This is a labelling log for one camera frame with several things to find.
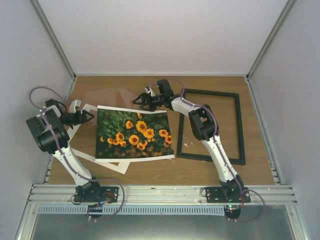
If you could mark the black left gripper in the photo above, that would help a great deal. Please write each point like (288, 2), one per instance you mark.
(84, 117)

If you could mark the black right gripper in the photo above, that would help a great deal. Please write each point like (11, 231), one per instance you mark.
(143, 97)

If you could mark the clear acrylic sheet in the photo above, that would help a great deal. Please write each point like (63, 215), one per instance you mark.
(111, 97)

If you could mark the sunflower photo print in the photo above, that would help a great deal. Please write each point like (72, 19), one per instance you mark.
(124, 134)

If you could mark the black picture frame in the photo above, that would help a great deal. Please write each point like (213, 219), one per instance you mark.
(241, 161)

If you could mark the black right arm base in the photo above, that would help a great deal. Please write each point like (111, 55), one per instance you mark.
(215, 194)

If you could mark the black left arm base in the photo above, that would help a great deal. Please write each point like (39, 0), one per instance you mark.
(96, 195)

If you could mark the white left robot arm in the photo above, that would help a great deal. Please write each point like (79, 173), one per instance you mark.
(49, 132)

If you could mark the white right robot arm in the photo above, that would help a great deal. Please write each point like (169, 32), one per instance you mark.
(204, 127)

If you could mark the white photo mat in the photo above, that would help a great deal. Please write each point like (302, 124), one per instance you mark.
(83, 142)

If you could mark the brown backing board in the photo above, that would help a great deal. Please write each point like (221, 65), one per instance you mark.
(79, 94)

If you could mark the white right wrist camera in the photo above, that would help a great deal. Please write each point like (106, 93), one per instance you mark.
(149, 91)

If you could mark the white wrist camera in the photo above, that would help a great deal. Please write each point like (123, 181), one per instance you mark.
(74, 105)
(149, 91)

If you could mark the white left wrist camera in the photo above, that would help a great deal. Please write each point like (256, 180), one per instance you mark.
(74, 105)

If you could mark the aluminium enclosure frame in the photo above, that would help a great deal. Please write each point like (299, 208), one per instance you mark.
(273, 43)

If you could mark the aluminium mounting rail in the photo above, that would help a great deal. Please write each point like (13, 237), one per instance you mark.
(166, 195)

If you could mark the grey slotted cable duct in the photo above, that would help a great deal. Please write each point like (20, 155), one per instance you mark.
(201, 210)

